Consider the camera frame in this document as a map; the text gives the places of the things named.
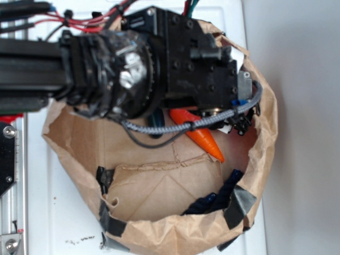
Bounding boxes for dark blue rope handle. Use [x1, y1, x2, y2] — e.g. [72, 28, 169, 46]
[181, 169, 244, 216]

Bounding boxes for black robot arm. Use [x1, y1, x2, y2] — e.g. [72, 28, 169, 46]
[1, 6, 253, 121]

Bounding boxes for aluminium frame rail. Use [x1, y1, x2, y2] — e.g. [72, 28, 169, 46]
[1, 114, 28, 254]

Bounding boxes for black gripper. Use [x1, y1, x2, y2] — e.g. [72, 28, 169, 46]
[122, 6, 252, 109]

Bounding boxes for red wire bundle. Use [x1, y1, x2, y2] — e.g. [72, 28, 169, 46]
[26, 0, 149, 34]

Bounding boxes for thin black cable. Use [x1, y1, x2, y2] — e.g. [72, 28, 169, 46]
[124, 124, 192, 148]

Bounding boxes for brown paper bag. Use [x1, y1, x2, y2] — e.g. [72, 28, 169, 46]
[41, 20, 278, 255]

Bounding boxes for silver corner bracket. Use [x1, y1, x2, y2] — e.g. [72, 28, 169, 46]
[1, 233, 22, 255]

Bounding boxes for orange toy carrot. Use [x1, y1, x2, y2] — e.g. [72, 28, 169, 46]
[169, 109, 225, 163]

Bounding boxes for black mounting plate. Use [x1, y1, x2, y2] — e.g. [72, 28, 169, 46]
[0, 122, 16, 198]

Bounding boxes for dark green toy cucumber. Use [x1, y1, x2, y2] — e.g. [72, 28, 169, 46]
[147, 108, 165, 128]

